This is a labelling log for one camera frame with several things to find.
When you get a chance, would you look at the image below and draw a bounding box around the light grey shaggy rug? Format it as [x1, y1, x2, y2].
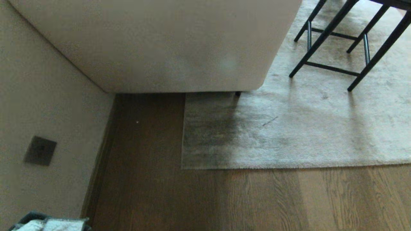
[181, 0, 411, 170]

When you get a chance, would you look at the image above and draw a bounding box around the beige upholstered sofa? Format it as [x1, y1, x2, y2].
[7, 0, 303, 94]

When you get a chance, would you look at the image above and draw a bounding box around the dark bin with cloths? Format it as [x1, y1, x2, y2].
[8, 211, 92, 231]

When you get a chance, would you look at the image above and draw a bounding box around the black metal frame table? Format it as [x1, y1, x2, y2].
[289, 0, 411, 92]

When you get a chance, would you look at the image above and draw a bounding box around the dark square wall socket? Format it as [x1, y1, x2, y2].
[23, 136, 57, 166]

